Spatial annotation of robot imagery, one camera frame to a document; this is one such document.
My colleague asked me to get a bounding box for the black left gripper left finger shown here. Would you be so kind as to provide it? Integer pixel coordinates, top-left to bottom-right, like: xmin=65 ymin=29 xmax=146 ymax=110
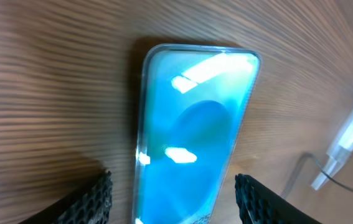
xmin=20 ymin=170 xmax=113 ymax=224

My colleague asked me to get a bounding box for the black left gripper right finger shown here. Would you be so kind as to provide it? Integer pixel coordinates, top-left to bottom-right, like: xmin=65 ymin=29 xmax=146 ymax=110
xmin=235 ymin=174 xmax=319 ymax=224

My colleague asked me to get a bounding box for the black USB charging cable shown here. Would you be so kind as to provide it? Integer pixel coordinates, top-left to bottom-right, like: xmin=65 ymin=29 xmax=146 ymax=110
xmin=300 ymin=152 xmax=353 ymax=200

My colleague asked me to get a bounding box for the turquoise screen smartphone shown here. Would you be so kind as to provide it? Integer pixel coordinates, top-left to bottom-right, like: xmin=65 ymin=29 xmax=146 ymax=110
xmin=131 ymin=44 xmax=261 ymax=223

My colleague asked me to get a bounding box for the white power strip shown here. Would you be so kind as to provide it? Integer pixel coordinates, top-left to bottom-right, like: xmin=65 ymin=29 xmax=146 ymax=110
xmin=311 ymin=109 xmax=353 ymax=190

